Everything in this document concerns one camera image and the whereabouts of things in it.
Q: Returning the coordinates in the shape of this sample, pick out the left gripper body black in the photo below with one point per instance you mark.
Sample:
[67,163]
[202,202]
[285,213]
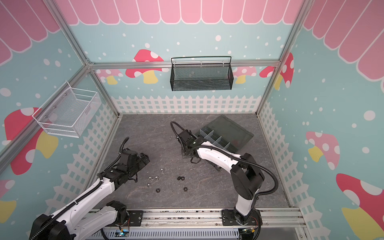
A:
[133,169]

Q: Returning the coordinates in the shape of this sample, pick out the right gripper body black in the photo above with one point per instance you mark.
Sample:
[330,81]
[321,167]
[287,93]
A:
[186,149]

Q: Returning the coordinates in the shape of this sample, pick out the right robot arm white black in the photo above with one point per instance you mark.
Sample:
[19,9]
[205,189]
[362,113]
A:
[250,179]

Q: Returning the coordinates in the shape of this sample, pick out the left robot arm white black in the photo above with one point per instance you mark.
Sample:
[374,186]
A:
[72,223]

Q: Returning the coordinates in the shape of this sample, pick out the silver washers cluster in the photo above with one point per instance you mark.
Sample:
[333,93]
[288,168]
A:
[154,179]

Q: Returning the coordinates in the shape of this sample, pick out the dark green compartment organizer box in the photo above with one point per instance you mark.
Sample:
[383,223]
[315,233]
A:
[227,135]

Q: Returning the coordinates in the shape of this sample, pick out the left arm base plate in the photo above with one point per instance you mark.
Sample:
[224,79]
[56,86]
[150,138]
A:
[134,218]

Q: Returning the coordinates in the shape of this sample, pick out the black wire mesh basket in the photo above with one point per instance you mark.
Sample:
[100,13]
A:
[206,73]

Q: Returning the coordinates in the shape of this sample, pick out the white wire mesh basket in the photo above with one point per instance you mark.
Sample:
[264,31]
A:
[68,112]

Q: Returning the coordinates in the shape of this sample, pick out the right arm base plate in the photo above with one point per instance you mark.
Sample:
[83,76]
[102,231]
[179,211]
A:
[230,217]

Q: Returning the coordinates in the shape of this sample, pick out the white slotted cable duct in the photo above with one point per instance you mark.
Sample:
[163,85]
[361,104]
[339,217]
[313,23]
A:
[172,234]

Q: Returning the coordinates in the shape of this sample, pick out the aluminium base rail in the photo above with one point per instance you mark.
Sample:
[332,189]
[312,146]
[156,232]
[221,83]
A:
[174,218]

